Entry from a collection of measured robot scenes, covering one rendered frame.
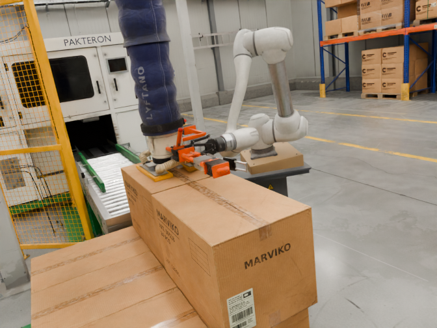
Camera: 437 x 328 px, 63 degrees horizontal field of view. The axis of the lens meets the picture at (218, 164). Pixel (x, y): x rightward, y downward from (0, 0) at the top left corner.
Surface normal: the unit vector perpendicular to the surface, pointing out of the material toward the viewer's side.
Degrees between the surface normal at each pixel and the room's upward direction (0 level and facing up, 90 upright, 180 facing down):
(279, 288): 90
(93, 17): 90
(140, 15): 81
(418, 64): 89
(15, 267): 90
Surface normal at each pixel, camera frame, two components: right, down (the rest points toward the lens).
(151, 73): 0.14, 0.06
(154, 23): 0.66, 0.28
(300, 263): 0.48, 0.18
